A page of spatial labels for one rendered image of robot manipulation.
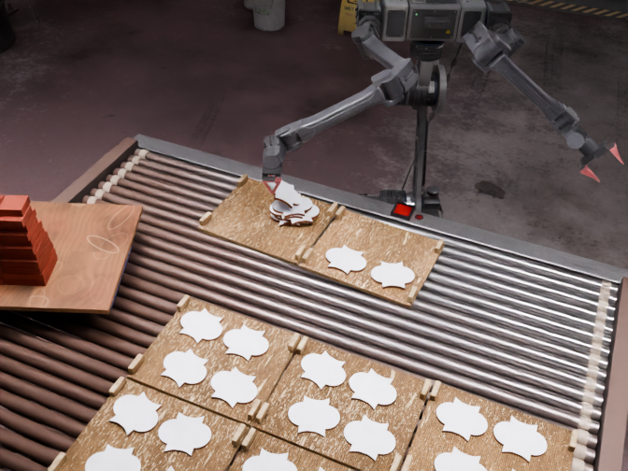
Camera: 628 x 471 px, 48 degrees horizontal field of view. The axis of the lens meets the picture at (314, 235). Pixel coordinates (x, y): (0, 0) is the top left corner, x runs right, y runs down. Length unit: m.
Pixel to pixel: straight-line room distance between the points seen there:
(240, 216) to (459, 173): 2.20
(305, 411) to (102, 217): 1.01
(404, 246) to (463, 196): 1.86
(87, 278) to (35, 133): 2.82
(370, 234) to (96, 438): 1.17
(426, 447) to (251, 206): 1.16
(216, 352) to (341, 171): 2.46
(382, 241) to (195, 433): 0.99
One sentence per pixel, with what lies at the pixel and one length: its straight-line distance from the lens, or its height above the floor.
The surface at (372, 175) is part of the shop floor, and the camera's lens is 4.44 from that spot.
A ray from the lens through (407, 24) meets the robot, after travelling 2.85.
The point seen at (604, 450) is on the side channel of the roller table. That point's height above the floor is 0.95.
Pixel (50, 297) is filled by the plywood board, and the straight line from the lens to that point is 2.30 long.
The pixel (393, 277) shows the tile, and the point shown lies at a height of 0.95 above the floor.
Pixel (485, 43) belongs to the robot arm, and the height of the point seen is 1.60.
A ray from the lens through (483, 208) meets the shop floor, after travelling 4.30.
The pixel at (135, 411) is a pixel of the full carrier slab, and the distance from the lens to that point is 2.08.
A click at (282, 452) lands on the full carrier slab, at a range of 1.97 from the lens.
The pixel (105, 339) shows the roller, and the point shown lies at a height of 0.92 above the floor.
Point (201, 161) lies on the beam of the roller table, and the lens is 2.96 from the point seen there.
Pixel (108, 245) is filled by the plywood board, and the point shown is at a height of 1.04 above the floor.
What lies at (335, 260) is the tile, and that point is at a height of 0.95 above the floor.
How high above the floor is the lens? 2.62
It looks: 41 degrees down
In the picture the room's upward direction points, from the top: 2 degrees clockwise
